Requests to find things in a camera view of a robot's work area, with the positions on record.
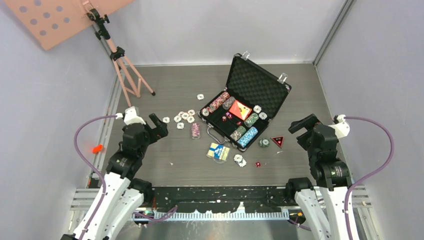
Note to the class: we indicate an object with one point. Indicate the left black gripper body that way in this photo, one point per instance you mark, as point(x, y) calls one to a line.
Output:
point(149, 139)

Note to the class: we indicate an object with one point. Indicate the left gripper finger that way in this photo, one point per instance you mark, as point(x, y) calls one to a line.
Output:
point(161, 130)
point(156, 121)

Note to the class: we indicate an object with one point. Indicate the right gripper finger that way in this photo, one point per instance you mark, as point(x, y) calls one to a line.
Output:
point(304, 140)
point(307, 123)

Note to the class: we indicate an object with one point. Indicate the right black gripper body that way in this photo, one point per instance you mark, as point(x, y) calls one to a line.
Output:
point(310, 131)

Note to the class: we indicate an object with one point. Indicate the blue playing card deck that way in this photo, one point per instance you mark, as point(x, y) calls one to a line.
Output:
point(218, 152)

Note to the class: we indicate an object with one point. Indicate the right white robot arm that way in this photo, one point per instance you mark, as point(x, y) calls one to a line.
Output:
point(332, 176)

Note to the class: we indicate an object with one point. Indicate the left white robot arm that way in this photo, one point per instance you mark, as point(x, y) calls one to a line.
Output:
point(121, 193)

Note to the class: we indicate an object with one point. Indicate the blue white chip lower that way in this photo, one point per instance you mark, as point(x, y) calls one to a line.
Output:
point(180, 125)

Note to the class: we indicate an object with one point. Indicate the red triangle all-in button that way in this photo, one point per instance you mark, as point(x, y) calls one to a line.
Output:
point(278, 140)

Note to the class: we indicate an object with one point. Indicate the dark green chip pile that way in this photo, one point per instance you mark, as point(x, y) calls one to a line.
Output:
point(263, 143)

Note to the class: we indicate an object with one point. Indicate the blue white chip on lid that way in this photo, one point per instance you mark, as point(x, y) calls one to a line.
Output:
point(257, 109)

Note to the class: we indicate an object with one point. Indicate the light blue chip stack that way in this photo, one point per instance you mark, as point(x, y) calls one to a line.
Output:
point(247, 137)

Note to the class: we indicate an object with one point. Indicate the green poker chip stack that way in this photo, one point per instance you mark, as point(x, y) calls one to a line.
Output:
point(249, 122)

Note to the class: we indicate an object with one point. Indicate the black poker chip case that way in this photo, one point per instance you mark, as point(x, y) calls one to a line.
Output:
point(252, 85)

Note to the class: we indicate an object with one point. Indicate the grey camo chip stack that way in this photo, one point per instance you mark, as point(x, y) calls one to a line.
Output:
point(238, 133)

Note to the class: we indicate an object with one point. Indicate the red playing card deck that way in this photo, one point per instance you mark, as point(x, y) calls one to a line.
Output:
point(240, 110)

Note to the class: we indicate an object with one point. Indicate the blue white chip pair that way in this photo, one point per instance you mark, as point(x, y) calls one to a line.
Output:
point(239, 160)

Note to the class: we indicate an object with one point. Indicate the blue orange chip stack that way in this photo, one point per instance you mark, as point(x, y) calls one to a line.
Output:
point(228, 103)

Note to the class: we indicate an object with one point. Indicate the red poker chip stack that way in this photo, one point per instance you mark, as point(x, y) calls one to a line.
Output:
point(219, 100)

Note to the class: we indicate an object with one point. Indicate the pink music stand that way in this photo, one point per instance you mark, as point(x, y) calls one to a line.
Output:
point(52, 22)

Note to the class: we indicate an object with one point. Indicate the orange clip on rail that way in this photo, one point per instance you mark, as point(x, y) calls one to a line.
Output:
point(97, 149)

